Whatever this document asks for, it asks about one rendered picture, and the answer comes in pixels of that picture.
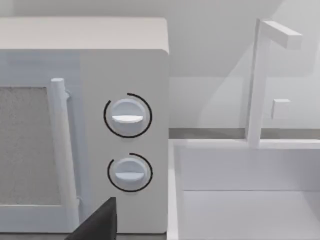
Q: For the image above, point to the white sink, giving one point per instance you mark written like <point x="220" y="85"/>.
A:
<point x="240" y="190"/>

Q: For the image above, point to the pale microwave oven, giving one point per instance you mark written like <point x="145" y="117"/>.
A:
<point x="140" y="72"/>

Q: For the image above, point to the microwave door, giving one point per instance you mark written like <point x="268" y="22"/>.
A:
<point x="37" y="140"/>

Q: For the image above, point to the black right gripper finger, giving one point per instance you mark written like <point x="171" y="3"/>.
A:
<point x="103" y="221"/>

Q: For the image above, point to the tall white tap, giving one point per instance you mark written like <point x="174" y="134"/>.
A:
<point x="258" y="82"/>

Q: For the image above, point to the white microwave knob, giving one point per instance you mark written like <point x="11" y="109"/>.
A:
<point x="130" y="173"/>
<point x="127" y="115"/>

